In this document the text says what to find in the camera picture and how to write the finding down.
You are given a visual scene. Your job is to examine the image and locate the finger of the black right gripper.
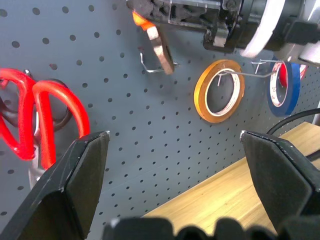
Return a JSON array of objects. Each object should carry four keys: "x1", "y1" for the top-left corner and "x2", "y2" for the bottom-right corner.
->
[{"x1": 125, "y1": 0, "x2": 172, "y2": 26}]

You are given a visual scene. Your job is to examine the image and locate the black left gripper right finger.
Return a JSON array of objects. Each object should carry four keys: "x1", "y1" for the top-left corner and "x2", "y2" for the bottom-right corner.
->
[{"x1": 239, "y1": 130, "x2": 320, "y2": 231}]

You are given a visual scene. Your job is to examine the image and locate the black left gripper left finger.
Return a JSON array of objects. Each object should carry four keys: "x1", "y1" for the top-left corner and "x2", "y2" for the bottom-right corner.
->
[{"x1": 0, "y1": 130, "x2": 111, "y2": 240}]

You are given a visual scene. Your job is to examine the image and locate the blue tape roll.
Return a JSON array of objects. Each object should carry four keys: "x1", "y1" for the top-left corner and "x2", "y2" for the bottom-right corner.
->
[{"x1": 265, "y1": 58, "x2": 301, "y2": 118}]

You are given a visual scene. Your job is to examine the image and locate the orange tape roll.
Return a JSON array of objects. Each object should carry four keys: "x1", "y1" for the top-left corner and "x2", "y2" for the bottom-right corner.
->
[{"x1": 193, "y1": 59, "x2": 246, "y2": 124}]

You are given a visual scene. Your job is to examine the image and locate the grey pegboard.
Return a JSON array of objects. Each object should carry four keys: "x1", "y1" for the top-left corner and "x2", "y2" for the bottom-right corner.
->
[{"x1": 0, "y1": 0, "x2": 320, "y2": 240}]

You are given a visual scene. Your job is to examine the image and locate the red tape roll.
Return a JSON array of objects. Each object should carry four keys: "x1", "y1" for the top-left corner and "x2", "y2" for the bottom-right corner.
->
[{"x1": 278, "y1": 62, "x2": 309, "y2": 87}]

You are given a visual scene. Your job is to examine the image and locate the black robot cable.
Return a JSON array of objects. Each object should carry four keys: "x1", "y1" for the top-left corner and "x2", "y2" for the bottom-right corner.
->
[{"x1": 265, "y1": 108, "x2": 320, "y2": 161}]

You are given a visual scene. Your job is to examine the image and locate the red handled scissors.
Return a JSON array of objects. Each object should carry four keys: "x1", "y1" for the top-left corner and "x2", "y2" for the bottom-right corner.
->
[{"x1": 0, "y1": 67, "x2": 91, "y2": 190}]

